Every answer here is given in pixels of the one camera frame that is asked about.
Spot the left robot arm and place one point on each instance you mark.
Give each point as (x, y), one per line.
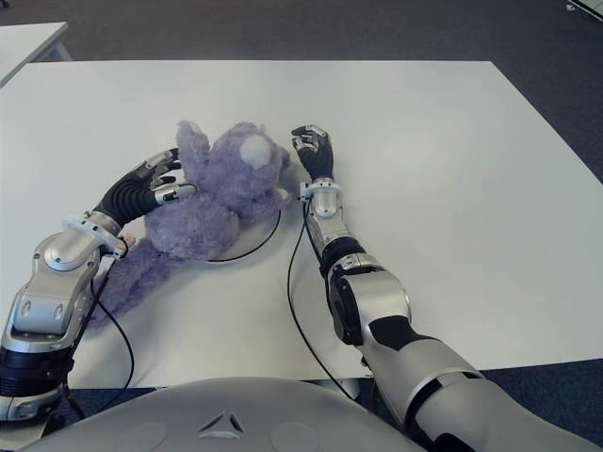
(47, 301)

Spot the small right wrist camera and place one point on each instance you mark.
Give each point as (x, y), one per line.
(305, 190)

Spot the grey robot torso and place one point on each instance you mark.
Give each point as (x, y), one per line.
(226, 414)

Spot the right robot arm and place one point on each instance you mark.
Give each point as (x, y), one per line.
(377, 301)

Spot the small left wrist camera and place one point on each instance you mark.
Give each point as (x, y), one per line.
(123, 241)

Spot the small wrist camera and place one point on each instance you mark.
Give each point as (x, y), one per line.
(305, 190)
(123, 241)

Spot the purple plush doll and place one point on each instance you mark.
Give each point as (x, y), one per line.
(221, 202)

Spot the white side table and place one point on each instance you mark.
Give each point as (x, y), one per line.
(28, 44)

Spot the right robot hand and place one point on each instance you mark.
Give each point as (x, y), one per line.
(318, 155)

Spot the white plate with black rim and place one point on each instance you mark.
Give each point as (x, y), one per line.
(254, 240)

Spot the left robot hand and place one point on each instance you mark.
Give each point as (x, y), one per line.
(134, 193)

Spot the small white object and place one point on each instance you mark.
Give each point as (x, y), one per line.
(584, 5)

